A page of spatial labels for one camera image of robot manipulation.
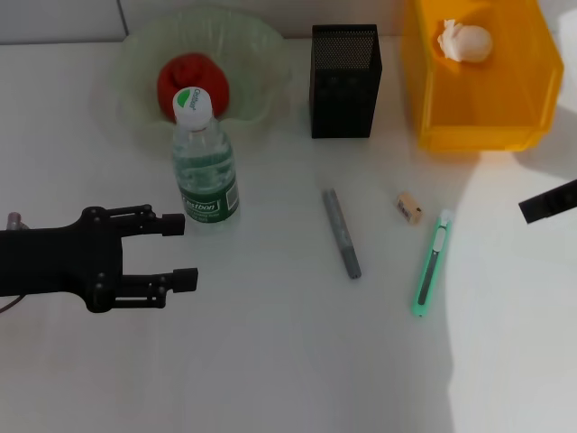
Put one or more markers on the yellow plastic bin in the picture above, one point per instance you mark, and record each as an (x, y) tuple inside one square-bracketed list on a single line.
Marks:
[(487, 99)]

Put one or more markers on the clear green-label water bottle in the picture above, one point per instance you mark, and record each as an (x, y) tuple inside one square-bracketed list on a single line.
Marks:
[(205, 180)]

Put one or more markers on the white paper ball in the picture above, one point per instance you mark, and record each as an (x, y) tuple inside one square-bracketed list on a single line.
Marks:
[(466, 41)]

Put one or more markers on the orange fruit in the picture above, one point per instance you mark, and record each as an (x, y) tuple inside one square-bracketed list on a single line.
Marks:
[(194, 72)]

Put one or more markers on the small silver left wrist connector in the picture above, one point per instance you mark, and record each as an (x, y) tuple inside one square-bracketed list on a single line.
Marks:
[(15, 221)]

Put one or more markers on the green utility knife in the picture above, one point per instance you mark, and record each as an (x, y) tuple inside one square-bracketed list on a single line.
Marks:
[(433, 257)]

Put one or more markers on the grey marker pen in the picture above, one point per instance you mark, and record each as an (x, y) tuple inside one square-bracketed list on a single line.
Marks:
[(342, 234)]

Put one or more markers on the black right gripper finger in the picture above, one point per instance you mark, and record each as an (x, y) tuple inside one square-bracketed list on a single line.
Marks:
[(550, 203)]

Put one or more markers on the green glass fruit bowl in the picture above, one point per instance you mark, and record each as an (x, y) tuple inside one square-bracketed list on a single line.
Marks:
[(257, 67)]

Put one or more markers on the black mesh pen holder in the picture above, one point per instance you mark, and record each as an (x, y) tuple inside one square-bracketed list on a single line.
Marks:
[(345, 90)]

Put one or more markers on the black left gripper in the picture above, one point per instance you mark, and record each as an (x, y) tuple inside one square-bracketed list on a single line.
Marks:
[(54, 261)]

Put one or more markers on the small beige eraser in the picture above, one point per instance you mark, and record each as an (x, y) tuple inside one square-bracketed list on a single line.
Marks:
[(410, 208)]

